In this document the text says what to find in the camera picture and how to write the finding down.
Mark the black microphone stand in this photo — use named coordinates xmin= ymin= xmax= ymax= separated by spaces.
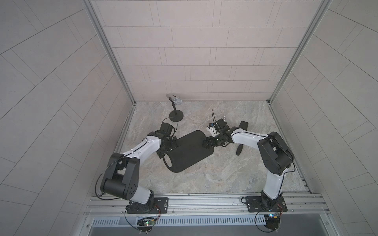
xmin=169 ymin=102 xmax=184 ymax=122

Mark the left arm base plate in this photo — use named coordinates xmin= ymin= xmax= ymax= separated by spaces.
xmin=126 ymin=197 xmax=169 ymax=214

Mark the left green circuit board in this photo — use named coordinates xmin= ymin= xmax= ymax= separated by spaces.
xmin=136 ymin=217 xmax=157 ymax=233

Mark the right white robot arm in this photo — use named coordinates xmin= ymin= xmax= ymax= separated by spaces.
xmin=202 ymin=127 xmax=294 ymax=207

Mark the black knife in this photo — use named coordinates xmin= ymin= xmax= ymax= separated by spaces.
xmin=236 ymin=121 xmax=249 ymax=156

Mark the silver microphone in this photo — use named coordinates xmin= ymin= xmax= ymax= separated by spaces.
xmin=166 ymin=94 xmax=183 ymax=105

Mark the black cutting board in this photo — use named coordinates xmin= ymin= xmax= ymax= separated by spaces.
xmin=163 ymin=130 xmax=214 ymax=173

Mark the right corner aluminium post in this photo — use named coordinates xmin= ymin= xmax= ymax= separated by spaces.
xmin=266 ymin=0 xmax=332 ymax=106

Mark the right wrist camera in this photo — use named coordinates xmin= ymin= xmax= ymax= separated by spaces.
xmin=206 ymin=119 xmax=229 ymax=137

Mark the left corner aluminium post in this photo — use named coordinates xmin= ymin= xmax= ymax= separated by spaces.
xmin=83 ymin=0 xmax=136 ymax=107

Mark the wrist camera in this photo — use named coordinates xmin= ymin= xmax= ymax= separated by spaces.
xmin=159 ymin=122 xmax=174 ymax=137
xmin=206 ymin=119 xmax=229 ymax=137

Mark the aluminium rail frame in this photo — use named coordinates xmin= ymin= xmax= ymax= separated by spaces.
xmin=83 ymin=192 xmax=330 ymax=217

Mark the corner aluminium post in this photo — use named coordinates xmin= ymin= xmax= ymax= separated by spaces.
xmin=83 ymin=0 xmax=136 ymax=107
xmin=266 ymin=0 xmax=332 ymax=106

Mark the right green circuit board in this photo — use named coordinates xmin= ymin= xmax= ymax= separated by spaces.
xmin=264 ymin=214 xmax=281 ymax=232

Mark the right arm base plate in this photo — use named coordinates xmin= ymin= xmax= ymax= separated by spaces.
xmin=241 ymin=196 xmax=288 ymax=213

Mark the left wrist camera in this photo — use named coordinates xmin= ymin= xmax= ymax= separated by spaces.
xmin=159 ymin=122 xmax=174 ymax=137

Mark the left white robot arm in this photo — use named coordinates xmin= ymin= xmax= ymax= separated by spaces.
xmin=100 ymin=131 xmax=178 ymax=210

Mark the green circuit board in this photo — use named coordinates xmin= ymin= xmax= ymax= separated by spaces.
xmin=264 ymin=214 xmax=281 ymax=232
xmin=136 ymin=217 xmax=157 ymax=233

